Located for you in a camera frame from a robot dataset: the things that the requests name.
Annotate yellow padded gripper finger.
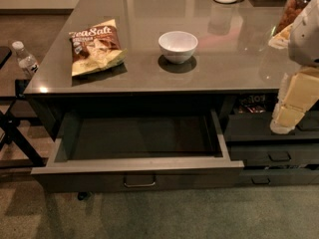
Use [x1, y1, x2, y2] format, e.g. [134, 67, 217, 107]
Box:
[270, 66, 319, 134]

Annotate dark grey top drawer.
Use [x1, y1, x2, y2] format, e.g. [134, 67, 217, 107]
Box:
[32, 112, 244, 192]

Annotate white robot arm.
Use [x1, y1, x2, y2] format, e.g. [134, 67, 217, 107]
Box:
[269, 0, 319, 134]

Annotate snack packets in drawer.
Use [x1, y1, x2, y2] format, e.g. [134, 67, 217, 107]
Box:
[238, 95, 266, 114]

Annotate right middle drawer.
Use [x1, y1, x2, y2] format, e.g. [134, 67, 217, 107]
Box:
[228, 143, 319, 166]

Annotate right top drawer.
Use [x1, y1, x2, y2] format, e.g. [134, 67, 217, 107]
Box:
[224, 112, 319, 142]

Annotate right bottom drawer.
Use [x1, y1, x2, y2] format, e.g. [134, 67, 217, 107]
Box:
[237, 168, 319, 186]

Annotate clear jar of nuts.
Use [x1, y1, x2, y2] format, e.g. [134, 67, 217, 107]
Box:
[275, 0, 311, 34]

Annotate dark grey counter cabinet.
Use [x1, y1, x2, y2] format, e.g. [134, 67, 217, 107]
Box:
[26, 0, 318, 193]

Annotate white ceramic bowl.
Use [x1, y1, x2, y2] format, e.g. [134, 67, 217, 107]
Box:
[159, 31, 198, 64]

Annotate sea salt chip bag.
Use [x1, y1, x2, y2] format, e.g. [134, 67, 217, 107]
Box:
[69, 19, 127, 77]

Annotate clear plastic water bottle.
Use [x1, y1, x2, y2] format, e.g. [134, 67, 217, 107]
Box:
[12, 41, 39, 79]

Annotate black folding side table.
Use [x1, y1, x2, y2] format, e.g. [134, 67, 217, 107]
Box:
[0, 46, 46, 169]

